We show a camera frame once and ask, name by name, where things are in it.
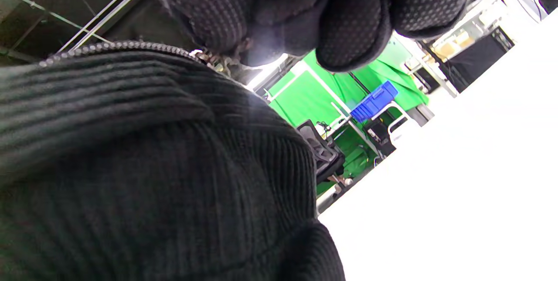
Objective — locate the person's right hand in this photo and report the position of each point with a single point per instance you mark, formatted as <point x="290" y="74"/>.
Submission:
<point x="218" y="6"/>

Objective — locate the long ceiling light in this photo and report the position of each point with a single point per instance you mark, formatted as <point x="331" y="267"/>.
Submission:
<point x="267" y="74"/>

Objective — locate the green backdrop cloth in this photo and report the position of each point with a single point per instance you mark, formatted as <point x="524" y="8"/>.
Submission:
<point x="305" y="98"/>

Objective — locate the black mesh office chair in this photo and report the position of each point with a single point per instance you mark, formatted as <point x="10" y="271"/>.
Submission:
<point x="320" y="150"/>

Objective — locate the blue plastic crate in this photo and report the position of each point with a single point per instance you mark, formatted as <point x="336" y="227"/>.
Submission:
<point x="375" y="101"/>

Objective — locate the white metal cart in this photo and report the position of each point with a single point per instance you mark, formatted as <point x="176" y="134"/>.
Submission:
<point x="397" y="106"/>

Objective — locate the white ceiling rail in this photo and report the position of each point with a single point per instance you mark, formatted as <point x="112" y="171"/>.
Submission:
<point x="102" y="13"/>

